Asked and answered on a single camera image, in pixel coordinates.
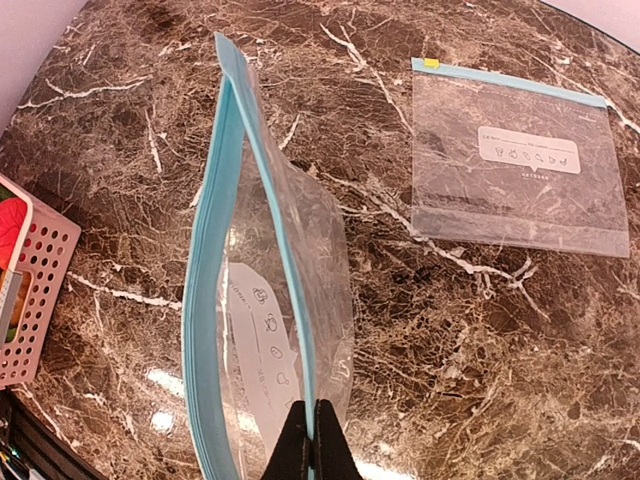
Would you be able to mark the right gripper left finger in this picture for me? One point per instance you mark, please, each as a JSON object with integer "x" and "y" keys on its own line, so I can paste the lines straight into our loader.
{"x": 290, "y": 457}

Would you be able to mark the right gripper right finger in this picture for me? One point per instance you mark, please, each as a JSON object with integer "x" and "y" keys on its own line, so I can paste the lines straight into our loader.
{"x": 332, "y": 457}

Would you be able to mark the clear zip bag blue zipper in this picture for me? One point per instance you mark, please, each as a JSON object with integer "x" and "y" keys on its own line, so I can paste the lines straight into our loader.
{"x": 267, "y": 321}

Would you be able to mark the pink perforated plastic basket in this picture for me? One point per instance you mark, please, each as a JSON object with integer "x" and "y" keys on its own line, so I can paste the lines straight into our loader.
{"x": 31, "y": 284}

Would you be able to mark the red toy tomato right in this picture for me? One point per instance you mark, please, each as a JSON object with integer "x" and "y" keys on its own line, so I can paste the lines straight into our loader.
{"x": 13, "y": 213}

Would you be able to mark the black front rail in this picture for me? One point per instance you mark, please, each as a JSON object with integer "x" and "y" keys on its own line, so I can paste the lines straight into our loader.
{"x": 29, "y": 450}

